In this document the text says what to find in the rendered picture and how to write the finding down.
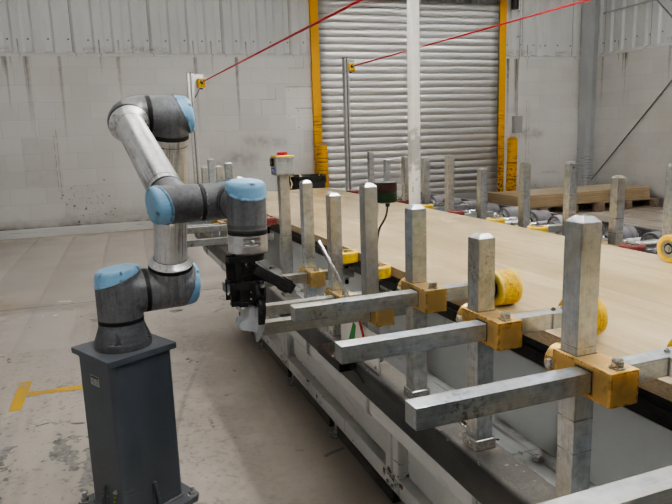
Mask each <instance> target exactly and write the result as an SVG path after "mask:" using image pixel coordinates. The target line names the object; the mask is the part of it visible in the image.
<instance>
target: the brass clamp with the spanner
mask: <svg viewBox="0 0 672 504"><path fill-rule="evenodd" d="M370 319H371V320H366V321H368V322H369V323H371V324H372V325H374V326H375V327H382V326H389V325H394V309H390V310H383V311H376V312H370Z"/></svg>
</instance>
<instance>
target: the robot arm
mask: <svg viewBox="0 0 672 504"><path fill-rule="evenodd" d="M107 125H108V128H109V130H110V132H111V134H112V136H113V137H114V138H115V139H117V140H118V141H120V142H122V144H123V146H124V148H125V150H126V152H127V154H128V156H129V158H130V160H131V162H132V164H133V166H134V168H135V170H136V172H137V174H138V176H139V178H140V180H141V182H142V184H143V186H144V188H145V190H146V193H145V204H146V210H147V213H148V215H149V218H150V220H151V222H152V223H153V239H154V256H152V257H151V258H150V259H149V261H148V268H143V269H140V266H139V265H138V264H136V263H124V264H117V265H113V266H108V267H105V268H102V269H100V270H99V271H97V272H96V273H95V275H94V290H95V299H96V309H97V318H98V330H97V333H96V337H95V340H94V349H95V351H97V352H99V353H103V354H122V353H129V352H134V351H138V350H141V349H143V348H146V347H148V346H149V345H150V344H151V343H152V334H151V332H150V330H149V329H148V327H147V325H146V323H145V320H144V312H148V311H155V310H161V309H167V308H174V307H180V306H186V305H189V304H193V303H195V302H196V301H197V300H198V298H199V295H200V290H201V279H200V274H199V269H198V267H197V265H196V264H195V263H193V261H192V259H191V258H190V257H189V256H188V255H187V222H197V221H209V220H220V219H227V229H228V250H229V253H231V254H233V255H225V261H226V279H225V289H226V300H230V302H231V303H230V305H231V306H232V307H240V308H242V307H244V313H243V314H242V315H240V316H238V317H237V318H236V321H235V322H236V324H237V325H238V326H239V328H240V329H241V330H245V331H252V332H254V334H255V340H256V342H258V341H260V339H261V337H262V335H263V331H264V326H265V319H266V286H265V283H264V281H266V282H268V283H270V284H272V285H274V286H276V287H277V289H279V290H280V291H281V292H284V293H287V292H288V293H290V294H292V292H293V290H294V288H295V287H296V285H295V284H294V283H293V281H292V280H290V279H289V278H287V277H284V276H283V277H281V276H279V275H277V274H275V273H273V272H271V271H269V270H267V269H265V268H263V267H261V266H260V265H258V264H256V263H255V261H260V260H263V259H264V253H265V252H267V251H268V239H267V210H266V196H267V192H266V187H265V183H264V182H263V181H262V180H259V179H252V178H237V179H230V180H220V181H217V182H214V183H199V184H188V140H189V133H193V132H194V131H195V117H194V112H193V108H192V105H191V103H190V101H189V99H188V98H187V97H186V96H183V95H174V94H171V95H134V96H130V97H127V98H124V99H122V100H120V101H118V102H117V103H116V104H115V105H114V106H113V107H112V108H111V110H110V111H109V113H108V117H107ZM245 264H247V265H246V266H245ZM227 285H230V293H229V295H227Z"/></svg>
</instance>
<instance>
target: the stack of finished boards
mask: <svg viewBox="0 0 672 504"><path fill-rule="evenodd" d="M610 188H611V184H600V185H586V186H577V200H576V204H581V203H593V202H605V201H610ZM649 190H650V189H649V187H647V186H635V185H626V189H625V200H629V199H641V198H650V192H649ZM488 194H489V196H488V202H489V203H495V204H501V205H508V206H514V207H516V206H517V207H518V204H519V190H516V191H502V192H488ZM563 194H564V187H558V188H544V189H530V208H533V207H545V206H557V205H563Z"/></svg>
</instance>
